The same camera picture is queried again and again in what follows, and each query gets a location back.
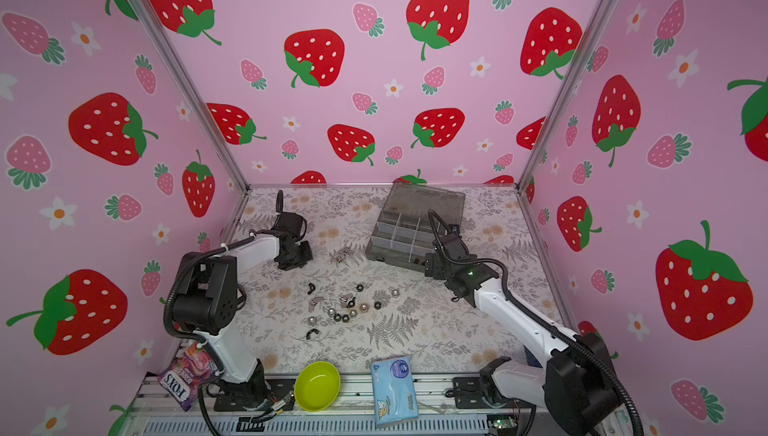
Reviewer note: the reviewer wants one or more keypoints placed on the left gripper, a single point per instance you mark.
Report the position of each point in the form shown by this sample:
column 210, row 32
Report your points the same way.
column 307, row 257

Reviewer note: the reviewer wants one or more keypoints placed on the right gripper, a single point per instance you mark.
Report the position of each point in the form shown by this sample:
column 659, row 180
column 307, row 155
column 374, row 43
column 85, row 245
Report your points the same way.
column 437, row 265

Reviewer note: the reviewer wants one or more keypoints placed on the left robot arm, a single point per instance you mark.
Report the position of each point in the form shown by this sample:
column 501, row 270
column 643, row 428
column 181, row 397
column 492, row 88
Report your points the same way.
column 203, row 301

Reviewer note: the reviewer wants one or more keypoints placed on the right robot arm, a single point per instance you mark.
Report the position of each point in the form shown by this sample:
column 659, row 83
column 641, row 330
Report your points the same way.
column 576, row 382

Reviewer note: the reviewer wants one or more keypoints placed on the grey plastic compartment organizer box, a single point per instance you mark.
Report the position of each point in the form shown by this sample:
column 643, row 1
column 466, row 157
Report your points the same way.
column 402, row 235

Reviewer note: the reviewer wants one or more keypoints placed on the black clip near front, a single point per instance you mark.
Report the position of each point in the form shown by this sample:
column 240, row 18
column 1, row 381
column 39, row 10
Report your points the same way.
column 312, row 333

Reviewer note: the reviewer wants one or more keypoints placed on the blue tissue pack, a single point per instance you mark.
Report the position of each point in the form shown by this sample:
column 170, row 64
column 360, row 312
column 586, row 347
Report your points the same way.
column 394, row 393

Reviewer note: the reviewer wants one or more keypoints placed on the lime green bowl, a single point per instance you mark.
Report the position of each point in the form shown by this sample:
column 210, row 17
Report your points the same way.
column 317, row 386

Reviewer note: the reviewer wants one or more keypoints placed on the purple candy bag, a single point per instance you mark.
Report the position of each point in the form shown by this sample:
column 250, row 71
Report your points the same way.
column 186, row 373

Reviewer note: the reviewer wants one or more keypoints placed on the aluminium front rail frame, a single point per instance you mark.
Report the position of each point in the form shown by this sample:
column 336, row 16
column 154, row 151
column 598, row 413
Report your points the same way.
column 444, row 408

